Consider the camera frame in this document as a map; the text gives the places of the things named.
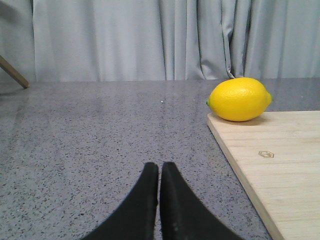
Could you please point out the yellow lemon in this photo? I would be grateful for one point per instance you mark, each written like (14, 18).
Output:
(239, 99)

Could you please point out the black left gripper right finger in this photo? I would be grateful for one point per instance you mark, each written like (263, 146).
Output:
(182, 214)

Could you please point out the light wooden cutting board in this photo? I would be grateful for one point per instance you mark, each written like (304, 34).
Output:
(276, 157)

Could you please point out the wooden leg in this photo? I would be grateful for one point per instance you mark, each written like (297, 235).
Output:
(11, 71)

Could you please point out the grey curtain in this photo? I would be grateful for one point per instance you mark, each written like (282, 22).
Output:
(144, 40)

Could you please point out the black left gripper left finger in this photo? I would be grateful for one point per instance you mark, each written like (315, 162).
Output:
(134, 219)

